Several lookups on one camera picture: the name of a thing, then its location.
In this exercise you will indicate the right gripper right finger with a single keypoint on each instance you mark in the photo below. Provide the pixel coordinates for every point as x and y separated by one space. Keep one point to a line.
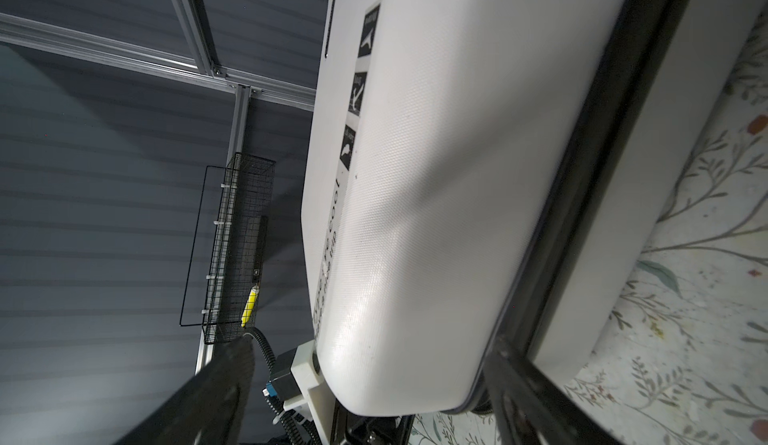
531 409

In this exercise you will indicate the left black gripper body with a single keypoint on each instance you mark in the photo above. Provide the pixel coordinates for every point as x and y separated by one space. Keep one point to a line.
351 429

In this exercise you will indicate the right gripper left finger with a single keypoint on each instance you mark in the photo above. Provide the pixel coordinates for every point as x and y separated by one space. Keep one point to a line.
209 408

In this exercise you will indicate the white hard-shell suitcase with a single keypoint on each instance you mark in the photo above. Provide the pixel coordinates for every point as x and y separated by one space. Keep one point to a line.
487 167

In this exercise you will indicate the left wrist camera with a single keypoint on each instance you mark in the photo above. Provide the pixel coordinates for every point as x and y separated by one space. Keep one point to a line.
297 381

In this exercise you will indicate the black wire mesh basket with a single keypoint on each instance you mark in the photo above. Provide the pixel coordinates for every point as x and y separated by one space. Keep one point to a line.
228 246

